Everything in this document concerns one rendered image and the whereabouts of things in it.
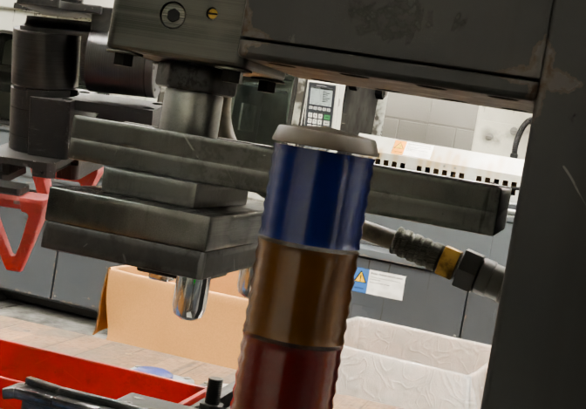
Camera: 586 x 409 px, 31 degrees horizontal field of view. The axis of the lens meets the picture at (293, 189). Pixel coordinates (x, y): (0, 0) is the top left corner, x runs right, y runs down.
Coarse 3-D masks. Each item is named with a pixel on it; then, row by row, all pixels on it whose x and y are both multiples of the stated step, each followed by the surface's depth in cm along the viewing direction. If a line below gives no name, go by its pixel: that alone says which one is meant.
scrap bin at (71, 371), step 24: (0, 360) 99; (24, 360) 99; (48, 360) 98; (72, 360) 97; (0, 384) 86; (72, 384) 97; (96, 384) 97; (120, 384) 96; (144, 384) 96; (168, 384) 95; (192, 384) 95
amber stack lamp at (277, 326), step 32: (256, 256) 39; (288, 256) 38; (320, 256) 37; (352, 256) 38; (256, 288) 38; (288, 288) 38; (320, 288) 38; (256, 320) 38; (288, 320) 38; (320, 320) 38
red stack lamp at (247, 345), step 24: (240, 360) 39; (264, 360) 38; (288, 360) 38; (312, 360) 38; (336, 360) 39; (240, 384) 39; (264, 384) 38; (288, 384) 38; (312, 384) 38; (240, 408) 38; (264, 408) 38; (288, 408) 38; (312, 408) 38
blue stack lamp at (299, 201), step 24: (288, 144) 40; (288, 168) 38; (312, 168) 37; (336, 168) 37; (360, 168) 38; (288, 192) 38; (312, 192) 37; (336, 192) 37; (360, 192) 38; (264, 216) 39; (288, 216) 38; (312, 216) 37; (336, 216) 37; (360, 216) 38; (288, 240) 38; (312, 240) 37; (336, 240) 38
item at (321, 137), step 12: (276, 132) 39; (288, 132) 38; (300, 132) 38; (312, 132) 37; (324, 132) 37; (336, 132) 38; (300, 144) 37; (312, 144) 37; (324, 144) 37; (336, 144) 37; (348, 144) 37; (360, 144) 38; (372, 144) 38; (372, 156) 38
